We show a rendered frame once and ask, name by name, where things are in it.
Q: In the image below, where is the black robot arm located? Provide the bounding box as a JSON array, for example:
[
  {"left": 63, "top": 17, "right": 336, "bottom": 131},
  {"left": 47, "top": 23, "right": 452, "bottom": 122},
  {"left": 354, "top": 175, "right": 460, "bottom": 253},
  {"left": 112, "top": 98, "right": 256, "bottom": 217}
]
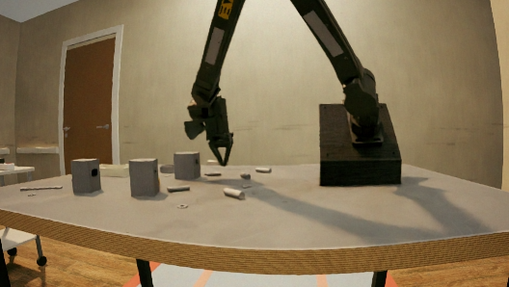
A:
[{"left": 184, "top": 0, "right": 384, "bottom": 147}]

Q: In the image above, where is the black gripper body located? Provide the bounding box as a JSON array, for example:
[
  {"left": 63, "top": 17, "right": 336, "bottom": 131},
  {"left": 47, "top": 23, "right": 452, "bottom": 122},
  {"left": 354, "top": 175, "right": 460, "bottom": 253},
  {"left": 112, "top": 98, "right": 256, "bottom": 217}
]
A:
[{"left": 206, "top": 116, "right": 233, "bottom": 144}]

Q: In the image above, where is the white shallow square tray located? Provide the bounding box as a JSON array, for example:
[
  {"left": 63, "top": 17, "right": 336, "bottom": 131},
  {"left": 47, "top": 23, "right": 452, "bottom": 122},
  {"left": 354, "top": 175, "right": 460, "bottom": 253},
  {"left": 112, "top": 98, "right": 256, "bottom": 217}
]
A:
[{"left": 99, "top": 165, "right": 129, "bottom": 177}]

